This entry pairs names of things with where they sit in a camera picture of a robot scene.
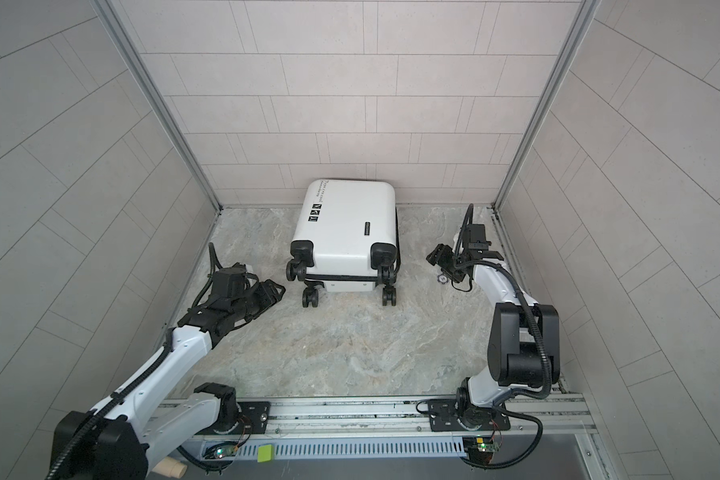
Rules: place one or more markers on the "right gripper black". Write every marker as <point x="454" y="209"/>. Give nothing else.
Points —
<point x="442" y="255"/>

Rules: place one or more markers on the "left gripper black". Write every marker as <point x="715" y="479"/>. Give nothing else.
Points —
<point x="269" y="296"/>

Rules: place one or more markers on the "black and white suitcase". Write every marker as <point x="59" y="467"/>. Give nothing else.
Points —
<point x="346" y="240"/>

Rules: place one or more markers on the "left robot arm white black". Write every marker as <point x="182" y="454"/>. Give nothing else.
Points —
<point x="115" y="439"/>

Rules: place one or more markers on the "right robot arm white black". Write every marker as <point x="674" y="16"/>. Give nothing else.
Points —
<point x="523" y="346"/>

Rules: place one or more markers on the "left circuit board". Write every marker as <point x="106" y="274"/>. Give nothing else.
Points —
<point x="222" y="451"/>

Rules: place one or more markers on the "circuit board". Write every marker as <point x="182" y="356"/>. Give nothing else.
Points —
<point x="480" y="450"/>
<point x="222" y="451"/>

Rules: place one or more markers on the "green sticky note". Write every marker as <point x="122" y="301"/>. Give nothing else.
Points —
<point x="265" y="453"/>

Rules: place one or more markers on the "right circuit board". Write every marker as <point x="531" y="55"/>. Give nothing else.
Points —
<point x="480" y="450"/>

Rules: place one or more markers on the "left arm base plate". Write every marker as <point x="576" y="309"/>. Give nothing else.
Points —
<point x="247" y="417"/>

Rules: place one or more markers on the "aluminium rail frame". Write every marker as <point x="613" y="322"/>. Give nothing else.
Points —
<point x="391" y="427"/>

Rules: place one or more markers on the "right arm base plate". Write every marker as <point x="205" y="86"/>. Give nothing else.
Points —
<point x="443" y="416"/>

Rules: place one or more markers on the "beige cylindrical handle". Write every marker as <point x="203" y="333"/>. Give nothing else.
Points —
<point x="170" y="468"/>

